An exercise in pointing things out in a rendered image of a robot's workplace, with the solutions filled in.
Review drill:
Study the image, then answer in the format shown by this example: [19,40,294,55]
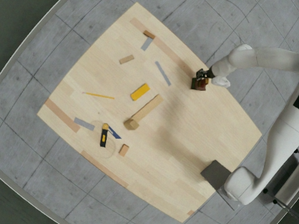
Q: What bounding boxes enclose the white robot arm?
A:
[211,44,299,205]

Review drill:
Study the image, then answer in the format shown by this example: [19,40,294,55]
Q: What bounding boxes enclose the yellow rectangular block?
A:
[131,83,150,101]

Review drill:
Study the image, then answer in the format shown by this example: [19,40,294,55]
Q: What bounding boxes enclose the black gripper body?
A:
[205,65,216,78]

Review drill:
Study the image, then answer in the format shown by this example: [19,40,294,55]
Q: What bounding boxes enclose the grey flat bar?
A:
[155,60,171,86]
[73,117,95,131]

